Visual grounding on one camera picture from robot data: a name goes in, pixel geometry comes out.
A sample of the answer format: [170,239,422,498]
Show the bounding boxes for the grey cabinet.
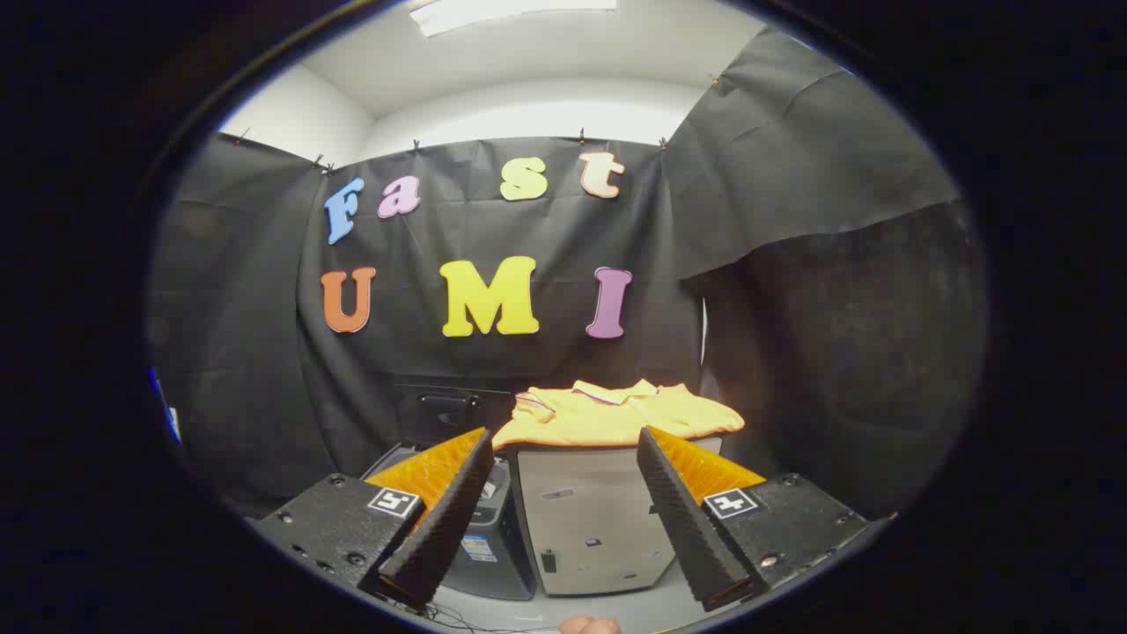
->
[513,436,725,598]

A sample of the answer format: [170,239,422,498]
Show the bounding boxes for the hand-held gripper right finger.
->
[636,425,895,613]

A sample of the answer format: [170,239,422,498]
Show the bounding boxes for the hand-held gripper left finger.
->
[248,427,496,608]

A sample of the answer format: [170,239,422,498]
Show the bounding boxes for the black backdrop cloth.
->
[145,26,987,520]

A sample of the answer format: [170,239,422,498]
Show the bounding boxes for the grey washing machine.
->
[365,440,538,604]

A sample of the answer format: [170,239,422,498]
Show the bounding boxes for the orange polo shirt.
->
[491,379,745,450]

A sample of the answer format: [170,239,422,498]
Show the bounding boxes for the ceiling light panel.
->
[409,0,617,38]

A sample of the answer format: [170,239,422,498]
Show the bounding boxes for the blue and white object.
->
[148,365,183,443]

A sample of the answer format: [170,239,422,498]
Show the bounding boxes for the tangle of black cables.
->
[423,603,547,634]

